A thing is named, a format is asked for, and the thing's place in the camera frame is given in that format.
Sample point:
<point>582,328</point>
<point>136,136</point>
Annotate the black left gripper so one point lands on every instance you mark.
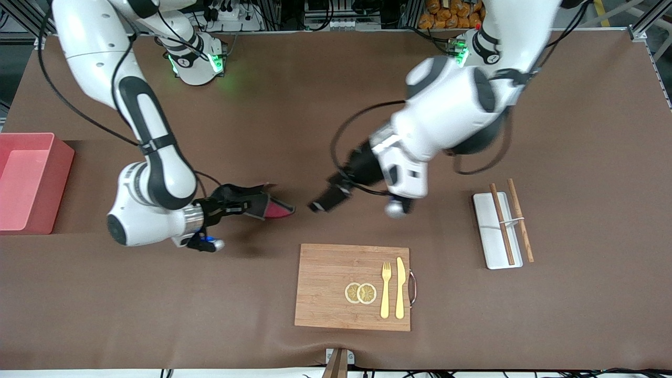
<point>363,167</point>

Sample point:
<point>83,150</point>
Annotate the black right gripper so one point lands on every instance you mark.
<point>220,202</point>

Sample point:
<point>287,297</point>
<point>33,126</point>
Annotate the dark grey pink-lined cloth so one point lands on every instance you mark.
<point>278,211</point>

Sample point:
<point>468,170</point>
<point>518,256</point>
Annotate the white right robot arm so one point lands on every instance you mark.
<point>157,178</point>

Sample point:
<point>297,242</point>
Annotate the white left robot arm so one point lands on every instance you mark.
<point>451,110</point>

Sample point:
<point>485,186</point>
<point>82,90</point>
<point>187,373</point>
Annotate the wooden cutting board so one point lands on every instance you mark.
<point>325,283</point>

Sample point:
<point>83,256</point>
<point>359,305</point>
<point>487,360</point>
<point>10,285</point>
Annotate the lemon slice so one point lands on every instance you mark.
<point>350,293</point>
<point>367,294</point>

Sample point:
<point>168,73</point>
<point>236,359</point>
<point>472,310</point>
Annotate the yellow knife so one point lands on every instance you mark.
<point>400,289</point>

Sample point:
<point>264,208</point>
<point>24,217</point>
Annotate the yellow fork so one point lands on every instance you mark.
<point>386,299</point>

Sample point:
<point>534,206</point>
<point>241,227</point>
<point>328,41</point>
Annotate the white rectangular tray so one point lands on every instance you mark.
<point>488,241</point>

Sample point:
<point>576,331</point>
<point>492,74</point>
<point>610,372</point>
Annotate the brown wooden chopstick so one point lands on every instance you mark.
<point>503,226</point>
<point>517,205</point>

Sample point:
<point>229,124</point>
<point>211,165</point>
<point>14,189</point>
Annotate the white band on chopsticks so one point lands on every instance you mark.
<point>512,220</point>

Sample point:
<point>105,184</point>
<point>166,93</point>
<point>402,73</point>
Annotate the white power strip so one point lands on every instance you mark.
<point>236,16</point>

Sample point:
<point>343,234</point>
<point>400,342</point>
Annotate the pink plastic bin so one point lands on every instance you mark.
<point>47,184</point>

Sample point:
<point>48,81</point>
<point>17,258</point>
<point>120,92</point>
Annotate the orange packaged goods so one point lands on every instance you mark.
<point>446,18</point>

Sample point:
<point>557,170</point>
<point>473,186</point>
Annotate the metal table edge bracket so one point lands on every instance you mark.
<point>338,365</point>

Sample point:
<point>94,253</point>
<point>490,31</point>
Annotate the aluminium frame post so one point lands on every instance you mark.
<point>26,18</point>

